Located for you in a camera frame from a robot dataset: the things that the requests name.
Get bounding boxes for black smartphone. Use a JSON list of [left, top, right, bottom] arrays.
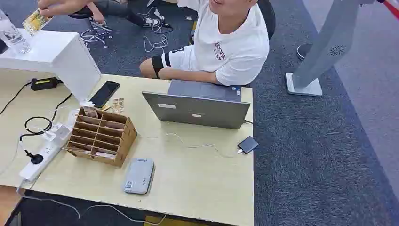
[[89, 80, 121, 109]]

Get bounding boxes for black plug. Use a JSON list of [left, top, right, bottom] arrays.
[[24, 149, 45, 165]]

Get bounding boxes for grey laptop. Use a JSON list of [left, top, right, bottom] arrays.
[[141, 79, 252, 130]]

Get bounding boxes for printed cards on desk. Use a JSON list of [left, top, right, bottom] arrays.
[[107, 97, 125, 114]]

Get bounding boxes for seated person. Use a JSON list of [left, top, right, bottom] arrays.
[[139, 0, 270, 87]]

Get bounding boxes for clear plastic water bottle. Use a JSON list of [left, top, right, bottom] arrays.
[[0, 8, 32, 54]]

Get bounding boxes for black looped cable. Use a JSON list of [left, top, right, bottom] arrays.
[[19, 93, 73, 142]]

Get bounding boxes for person in dark clothes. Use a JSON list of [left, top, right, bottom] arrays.
[[68, 0, 175, 29]]

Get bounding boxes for white desk riser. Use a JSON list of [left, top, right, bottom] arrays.
[[0, 29, 102, 102]]

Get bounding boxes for yellow printed card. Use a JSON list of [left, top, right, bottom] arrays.
[[22, 9, 53, 35]]

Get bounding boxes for pale card in wooden box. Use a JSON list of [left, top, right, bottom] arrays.
[[93, 151, 117, 160]]

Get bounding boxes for black adapter cable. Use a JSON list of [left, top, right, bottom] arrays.
[[0, 81, 33, 117]]

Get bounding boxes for white cables on floor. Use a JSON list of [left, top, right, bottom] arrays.
[[136, 5, 175, 53]]

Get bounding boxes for red barrier band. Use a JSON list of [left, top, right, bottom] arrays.
[[376, 0, 399, 21]]

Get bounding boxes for black external drive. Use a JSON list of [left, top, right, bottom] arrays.
[[237, 136, 260, 155]]

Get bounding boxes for white power strip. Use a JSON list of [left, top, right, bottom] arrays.
[[19, 123, 73, 183]]

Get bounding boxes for black office chair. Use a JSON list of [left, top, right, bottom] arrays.
[[257, 0, 277, 40]]

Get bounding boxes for white power strip cable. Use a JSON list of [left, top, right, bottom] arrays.
[[16, 180, 168, 226]]

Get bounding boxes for black power adapter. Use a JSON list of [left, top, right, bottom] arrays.
[[30, 77, 60, 92]]

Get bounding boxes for grey flat router box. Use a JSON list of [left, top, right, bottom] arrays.
[[122, 158, 156, 195]]

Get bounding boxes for person's hand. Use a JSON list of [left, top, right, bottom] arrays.
[[37, 0, 94, 18]]

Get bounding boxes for thin white drive cable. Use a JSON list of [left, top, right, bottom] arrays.
[[164, 132, 244, 157]]

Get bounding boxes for grey stand with base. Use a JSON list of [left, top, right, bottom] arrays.
[[285, 0, 376, 97]]

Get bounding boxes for wooden card box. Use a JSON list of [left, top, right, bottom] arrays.
[[66, 106, 138, 169]]

